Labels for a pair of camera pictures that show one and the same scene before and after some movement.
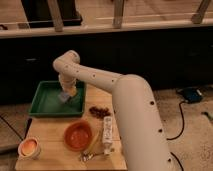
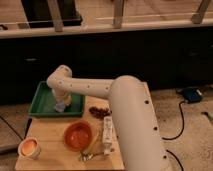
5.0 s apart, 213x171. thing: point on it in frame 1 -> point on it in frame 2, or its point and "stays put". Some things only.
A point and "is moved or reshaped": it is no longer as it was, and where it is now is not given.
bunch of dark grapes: x=99 y=112 stays put
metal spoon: x=88 y=156 stays put
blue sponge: x=64 y=96 is moved or reshaped
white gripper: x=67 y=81 -> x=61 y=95
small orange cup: x=29 y=148 stays put
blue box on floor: x=190 y=94 stays put
